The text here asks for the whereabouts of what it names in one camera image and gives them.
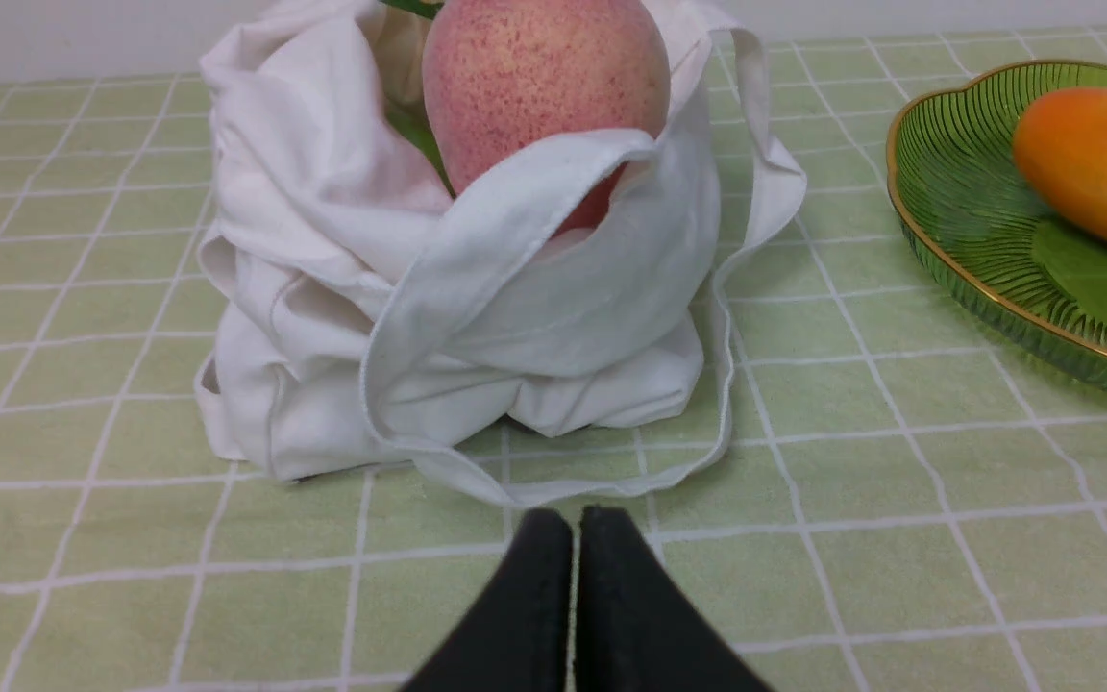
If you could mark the orange mango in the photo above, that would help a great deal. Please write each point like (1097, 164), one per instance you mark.
(1060, 148)

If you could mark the pink peach with green leaf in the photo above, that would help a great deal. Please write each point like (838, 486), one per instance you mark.
(499, 75)

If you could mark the white cloth bag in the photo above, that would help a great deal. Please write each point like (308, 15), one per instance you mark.
(373, 317)

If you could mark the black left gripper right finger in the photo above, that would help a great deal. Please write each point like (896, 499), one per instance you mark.
(635, 630)

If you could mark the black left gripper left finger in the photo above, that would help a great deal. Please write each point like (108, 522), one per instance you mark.
(514, 637)

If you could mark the green glass plate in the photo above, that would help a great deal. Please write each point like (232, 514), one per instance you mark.
(983, 234)

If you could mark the green checkered tablecloth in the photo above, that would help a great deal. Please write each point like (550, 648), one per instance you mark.
(909, 505)

